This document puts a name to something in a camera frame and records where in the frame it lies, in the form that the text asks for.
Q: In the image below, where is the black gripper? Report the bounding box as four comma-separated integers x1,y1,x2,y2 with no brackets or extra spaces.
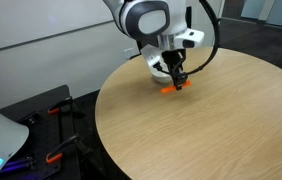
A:
161,48,188,91

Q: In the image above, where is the orange highlighter marker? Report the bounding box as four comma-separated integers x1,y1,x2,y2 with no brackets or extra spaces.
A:
159,80,192,95

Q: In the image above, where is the white bowl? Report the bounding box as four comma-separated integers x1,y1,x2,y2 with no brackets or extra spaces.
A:
150,65,174,85

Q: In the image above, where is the black perforated mounting board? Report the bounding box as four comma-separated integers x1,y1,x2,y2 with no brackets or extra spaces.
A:
0,84,82,180

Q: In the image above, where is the black purple-lit bar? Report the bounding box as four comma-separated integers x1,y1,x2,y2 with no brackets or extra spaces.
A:
0,155,37,175

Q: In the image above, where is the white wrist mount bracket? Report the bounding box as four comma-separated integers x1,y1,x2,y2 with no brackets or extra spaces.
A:
139,44,165,72

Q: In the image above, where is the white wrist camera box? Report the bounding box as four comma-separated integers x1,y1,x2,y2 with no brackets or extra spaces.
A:
173,28,206,50

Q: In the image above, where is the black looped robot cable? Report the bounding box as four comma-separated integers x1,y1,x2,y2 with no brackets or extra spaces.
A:
154,0,222,77

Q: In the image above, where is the white wall outlet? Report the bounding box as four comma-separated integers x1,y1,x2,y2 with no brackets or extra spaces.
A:
123,47,136,61

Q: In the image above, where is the black orange-handled bar clamp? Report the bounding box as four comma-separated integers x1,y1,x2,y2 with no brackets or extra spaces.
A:
45,134,94,165
46,96,86,120

